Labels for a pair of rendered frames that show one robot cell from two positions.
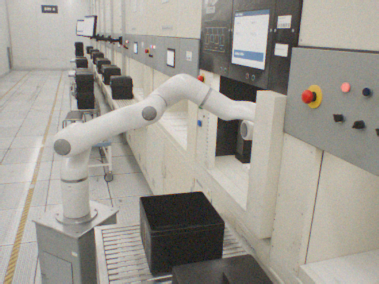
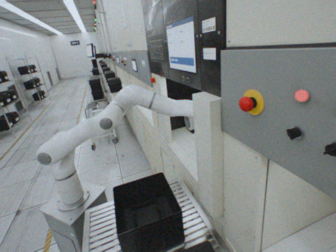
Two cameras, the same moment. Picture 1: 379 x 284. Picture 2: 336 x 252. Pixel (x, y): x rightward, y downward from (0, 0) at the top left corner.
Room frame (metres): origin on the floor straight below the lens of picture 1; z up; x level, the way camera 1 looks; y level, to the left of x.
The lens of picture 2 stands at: (0.53, -0.13, 1.60)
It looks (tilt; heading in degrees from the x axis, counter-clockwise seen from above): 20 degrees down; 2
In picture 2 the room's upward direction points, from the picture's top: 7 degrees counter-clockwise
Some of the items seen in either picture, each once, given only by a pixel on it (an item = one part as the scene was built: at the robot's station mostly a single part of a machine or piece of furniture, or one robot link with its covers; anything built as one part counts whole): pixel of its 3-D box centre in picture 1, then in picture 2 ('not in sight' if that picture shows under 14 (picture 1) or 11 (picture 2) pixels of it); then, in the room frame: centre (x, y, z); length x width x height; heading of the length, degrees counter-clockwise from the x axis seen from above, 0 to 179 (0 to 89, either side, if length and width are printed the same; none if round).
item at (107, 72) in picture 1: (111, 75); (110, 77); (5.33, 1.24, 0.93); 0.30 x 0.28 x 0.26; 21
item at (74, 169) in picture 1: (75, 150); (62, 153); (1.45, 0.51, 1.07); 0.19 x 0.12 x 0.24; 178
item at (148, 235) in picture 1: (179, 228); (146, 211); (1.19, 0.03, 0.85); 0.28 x 0.28 x 0.17; 17
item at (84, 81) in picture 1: (84, 82); (95, 83); (5.10, 1.59, 0.85); 0.30 x 0.28 x 0.26; 18
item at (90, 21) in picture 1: (102, 30); (98, 51); (4.63, 1.18, 1.59); 0.50 x 0.41 x 0.36; 109
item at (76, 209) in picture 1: (75, 196); (69, 186); (1.42, 0.51, 0.85); 0.19 x 0.19 x 0.18
